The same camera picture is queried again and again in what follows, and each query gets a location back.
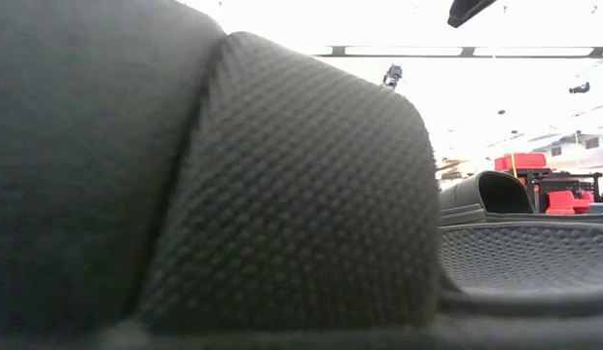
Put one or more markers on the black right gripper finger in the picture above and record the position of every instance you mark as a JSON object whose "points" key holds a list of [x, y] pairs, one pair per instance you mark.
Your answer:
{"points": [[464, 12]]}

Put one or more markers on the black rubber slide sandal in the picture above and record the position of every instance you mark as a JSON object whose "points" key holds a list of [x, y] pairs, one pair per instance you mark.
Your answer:
{"points": [[282, 194], [464, 192]]}

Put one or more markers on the small black ceiling device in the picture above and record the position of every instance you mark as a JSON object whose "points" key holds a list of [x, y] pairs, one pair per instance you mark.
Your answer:
{"points": [[579, 88]]}

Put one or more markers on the red storage bin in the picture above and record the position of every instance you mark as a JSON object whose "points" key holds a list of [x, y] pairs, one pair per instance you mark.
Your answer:
{"points": [[522, 161], [561, 200]]}

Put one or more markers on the overhead rig camera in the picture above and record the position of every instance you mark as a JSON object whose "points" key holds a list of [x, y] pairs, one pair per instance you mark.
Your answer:
{"points": [[393, 75]]}

